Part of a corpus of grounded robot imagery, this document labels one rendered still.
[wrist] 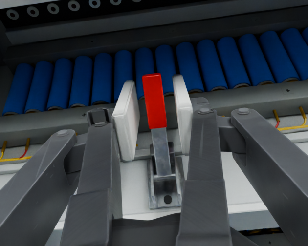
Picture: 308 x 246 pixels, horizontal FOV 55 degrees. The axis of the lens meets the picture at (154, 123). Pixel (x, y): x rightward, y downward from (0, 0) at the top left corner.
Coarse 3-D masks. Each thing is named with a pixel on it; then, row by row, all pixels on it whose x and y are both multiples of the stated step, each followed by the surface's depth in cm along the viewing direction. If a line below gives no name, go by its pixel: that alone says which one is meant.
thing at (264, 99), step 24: (192, 96) 24; (216, 96) 24; (240, 96) 24; (264, 96) 23; (288, 96) 23; (0, 120) 25; (24, 120) 25; (48, 120) 24; (72, 120) 24; (144, 120) 24; (168, 120) 24; (0, 144) 26; (24, 144) 26
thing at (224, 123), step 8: (192, 104) 18; (200, 104) 17; (208, 104) 17; (224, 120) 15; (224, 128) 14; (232, 128) 14; (224, 136) 15; (232, 136) 14; (240, 136) 14; (224, 144) 15; (232, 144) 15; (240, 144) 14; (240, 152) 15
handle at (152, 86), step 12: (144, 84) 18; (156, 84) 18; (144, 96) 19; (156, 96) 19; (156, 108) 19; (156, 120) 19; (156, 132) 20; (156, 144) 20; (156, 156) 20; (168, 156) 20; (156, 168) 20; (168, 168) 20
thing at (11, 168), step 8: (288, 136) 23; (296, 136) 23; (304, 136) 23; (136, 152) 24; (144, 152) 24; (176, 152) 23; (120, 160) 24; (0, 168) 24; (8, 168) 24; (16, 168) 24
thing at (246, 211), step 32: (224, 0) 29; (256, 0) 29; (288, 0) 29; (32, 32) 30; (64, 32) 30; (96, 32) 31; (0, 96) 30; (224, 160) 23; (128, 192) 22; (256, 192) 21; (256, 224) 23
